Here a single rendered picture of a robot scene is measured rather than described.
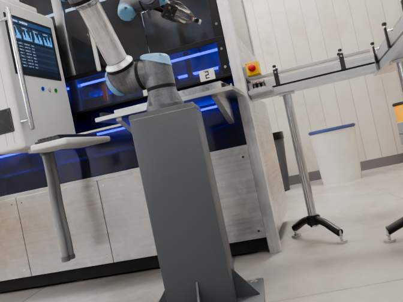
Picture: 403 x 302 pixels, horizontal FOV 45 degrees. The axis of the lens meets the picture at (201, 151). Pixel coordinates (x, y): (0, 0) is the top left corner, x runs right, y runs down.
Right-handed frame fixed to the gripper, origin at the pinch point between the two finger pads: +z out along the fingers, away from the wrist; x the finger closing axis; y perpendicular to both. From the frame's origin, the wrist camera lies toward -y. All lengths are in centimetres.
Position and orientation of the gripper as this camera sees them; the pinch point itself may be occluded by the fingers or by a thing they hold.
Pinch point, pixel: (190, 18)
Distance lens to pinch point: 237.3
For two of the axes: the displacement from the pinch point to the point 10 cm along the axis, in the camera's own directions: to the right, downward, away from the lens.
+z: 9.0, 3.0, 3.1
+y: 1.4, 4.7, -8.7
